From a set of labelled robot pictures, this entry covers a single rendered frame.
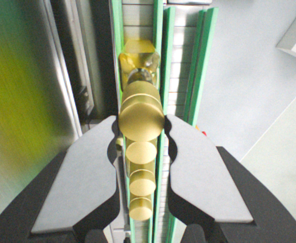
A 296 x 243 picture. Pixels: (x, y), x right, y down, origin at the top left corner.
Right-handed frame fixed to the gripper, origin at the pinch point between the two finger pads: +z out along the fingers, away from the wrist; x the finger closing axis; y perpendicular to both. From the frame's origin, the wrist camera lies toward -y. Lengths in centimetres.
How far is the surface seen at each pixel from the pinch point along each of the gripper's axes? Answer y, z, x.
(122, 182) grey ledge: 46, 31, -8
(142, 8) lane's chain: -8.6, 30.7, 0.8
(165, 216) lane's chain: 70, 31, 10
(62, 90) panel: 3.4, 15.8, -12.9
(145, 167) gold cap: 10.0, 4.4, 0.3
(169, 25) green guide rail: -5.6, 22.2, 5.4
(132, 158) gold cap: 6.5, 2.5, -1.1
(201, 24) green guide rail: -5.6, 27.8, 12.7
